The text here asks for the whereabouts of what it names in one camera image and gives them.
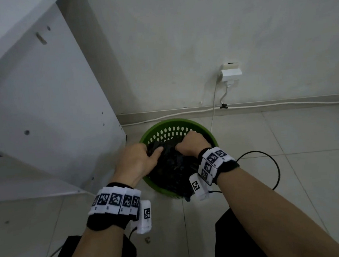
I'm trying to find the person's right hand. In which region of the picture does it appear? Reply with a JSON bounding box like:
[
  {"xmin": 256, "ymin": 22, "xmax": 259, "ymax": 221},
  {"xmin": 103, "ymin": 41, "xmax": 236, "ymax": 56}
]
[{"xmin": 174, "ymin": 129, "xmax": 213, "ymax": 159}]

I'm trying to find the person's left hand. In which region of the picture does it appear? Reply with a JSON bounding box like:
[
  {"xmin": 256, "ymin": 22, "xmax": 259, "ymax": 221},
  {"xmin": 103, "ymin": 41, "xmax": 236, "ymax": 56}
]
[{"xmin": 110, "ymin": 141, "xmax": 167, "ymax": 189}]

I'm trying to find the black trash bag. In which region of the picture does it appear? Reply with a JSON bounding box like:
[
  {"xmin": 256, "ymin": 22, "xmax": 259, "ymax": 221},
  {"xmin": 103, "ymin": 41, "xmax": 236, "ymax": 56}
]
[{"xmin": 145, "ymin": 135, "xmax": 204, "ymax": 206}]

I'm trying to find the green plastic waste basket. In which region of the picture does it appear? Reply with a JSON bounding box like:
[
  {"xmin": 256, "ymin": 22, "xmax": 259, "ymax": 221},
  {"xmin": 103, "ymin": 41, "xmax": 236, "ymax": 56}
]
[{"xmin": 137, "ymin": 115, "xmax": 222, "ymax": 203}]

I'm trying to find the person's right forearm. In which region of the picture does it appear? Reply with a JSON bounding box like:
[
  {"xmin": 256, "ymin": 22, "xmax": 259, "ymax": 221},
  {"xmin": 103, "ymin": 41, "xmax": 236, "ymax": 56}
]
[{"xmin": 216, "ymin": 158, "xmax": 339, "ymax": 257}]

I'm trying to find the black wristband with marker tags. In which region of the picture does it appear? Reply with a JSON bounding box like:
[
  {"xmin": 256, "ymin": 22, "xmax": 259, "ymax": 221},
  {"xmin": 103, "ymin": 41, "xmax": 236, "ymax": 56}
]
[
  {"xmin": 195, "ymin": 145, "xmax": 241, "ymax": 187},
  {"xmin": 83, "ymin": 180, "xmax": 144, "ymax": 232}
]

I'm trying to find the white desk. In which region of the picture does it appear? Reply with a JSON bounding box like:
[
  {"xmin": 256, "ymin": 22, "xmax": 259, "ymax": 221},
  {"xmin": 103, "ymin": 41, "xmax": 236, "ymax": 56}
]
[{"xmin": 0, "ymin": 0, "xmax": 131, "ymax": 203}]

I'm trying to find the white wall adapter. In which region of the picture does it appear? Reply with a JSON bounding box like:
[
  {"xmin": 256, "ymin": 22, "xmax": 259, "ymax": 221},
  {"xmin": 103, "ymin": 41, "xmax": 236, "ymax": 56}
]
[{"xmin": 220, "ymin": 61, "xmax": 243, "ymax": 85}]

